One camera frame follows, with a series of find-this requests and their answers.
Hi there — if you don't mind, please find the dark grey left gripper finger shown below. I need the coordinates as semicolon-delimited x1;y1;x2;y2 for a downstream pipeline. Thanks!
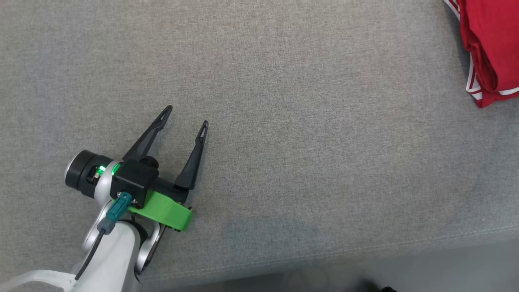
174;120;210;191
122;105;173;162

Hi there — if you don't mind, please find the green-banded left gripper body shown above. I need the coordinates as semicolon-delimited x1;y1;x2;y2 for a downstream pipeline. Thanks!
129;178;193;233

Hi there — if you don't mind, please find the red white Bulls jersey shirt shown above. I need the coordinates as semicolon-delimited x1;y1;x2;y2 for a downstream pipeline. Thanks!
444;0;519;108

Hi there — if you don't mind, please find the grey fabric sofa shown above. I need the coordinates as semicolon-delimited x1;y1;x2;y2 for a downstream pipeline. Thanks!
0;0;519;291

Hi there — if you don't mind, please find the black cable with teal plug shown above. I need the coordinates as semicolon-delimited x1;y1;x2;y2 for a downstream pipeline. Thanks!
75;192;134;281

